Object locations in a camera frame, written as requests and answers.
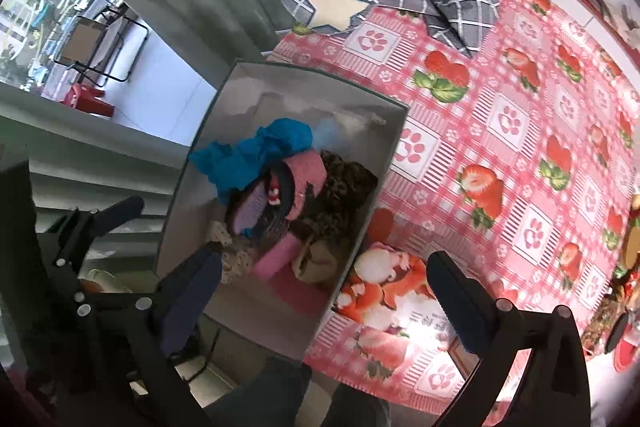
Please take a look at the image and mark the grey cardboard box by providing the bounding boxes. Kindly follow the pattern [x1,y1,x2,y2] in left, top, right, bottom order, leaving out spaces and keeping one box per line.
[155,61,410,353]

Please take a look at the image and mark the person's jeans legs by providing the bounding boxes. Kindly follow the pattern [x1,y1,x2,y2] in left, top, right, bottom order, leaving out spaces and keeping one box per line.
[205,354,391,427]

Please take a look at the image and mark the strawberry print pink tablecloth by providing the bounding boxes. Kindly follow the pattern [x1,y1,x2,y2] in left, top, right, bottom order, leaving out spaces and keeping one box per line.
[270,0,640,413]

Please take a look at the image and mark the red plastic stool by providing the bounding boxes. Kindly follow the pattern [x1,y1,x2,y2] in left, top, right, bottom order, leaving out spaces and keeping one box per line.
[60,82,116,118]

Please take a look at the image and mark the black folding chair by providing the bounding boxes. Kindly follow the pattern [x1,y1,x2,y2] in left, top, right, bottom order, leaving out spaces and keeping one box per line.
[50,0,148,82]

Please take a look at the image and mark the beige cloth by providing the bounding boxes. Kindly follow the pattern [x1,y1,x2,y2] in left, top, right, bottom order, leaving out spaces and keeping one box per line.
[292,239,343,288]

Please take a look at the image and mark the white polka-dot scrunchie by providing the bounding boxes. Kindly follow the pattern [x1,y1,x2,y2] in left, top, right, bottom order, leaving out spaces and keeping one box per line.
[207,222,256,285]

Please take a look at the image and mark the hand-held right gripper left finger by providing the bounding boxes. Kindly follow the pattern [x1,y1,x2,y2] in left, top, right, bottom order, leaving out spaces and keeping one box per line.
[47,252,223,427]

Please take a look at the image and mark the black round lid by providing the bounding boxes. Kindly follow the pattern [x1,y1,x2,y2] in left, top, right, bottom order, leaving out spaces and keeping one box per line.
[605,312,631,355]

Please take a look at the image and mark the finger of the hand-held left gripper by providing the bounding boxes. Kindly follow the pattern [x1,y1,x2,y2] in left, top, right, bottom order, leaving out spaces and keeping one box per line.
[50,196,146,268]

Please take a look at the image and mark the blue cloth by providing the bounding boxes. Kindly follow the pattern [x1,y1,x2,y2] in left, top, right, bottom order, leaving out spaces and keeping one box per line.
[189,142,261,202]
[250,118,315,158]

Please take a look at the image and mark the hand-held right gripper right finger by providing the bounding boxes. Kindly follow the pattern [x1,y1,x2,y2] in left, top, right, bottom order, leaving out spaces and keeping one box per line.
[426,251,593,427]

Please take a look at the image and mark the purple striped cloth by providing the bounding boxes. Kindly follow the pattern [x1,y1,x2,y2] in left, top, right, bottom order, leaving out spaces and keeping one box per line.
[227,184,281,235]

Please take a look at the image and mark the pile of snack packets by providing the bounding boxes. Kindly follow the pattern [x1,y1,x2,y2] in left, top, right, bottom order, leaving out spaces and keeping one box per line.
[585,192,640,348]

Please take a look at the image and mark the pink sponge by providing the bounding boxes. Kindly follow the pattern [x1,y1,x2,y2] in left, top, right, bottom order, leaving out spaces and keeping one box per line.
[252,237,301,280]

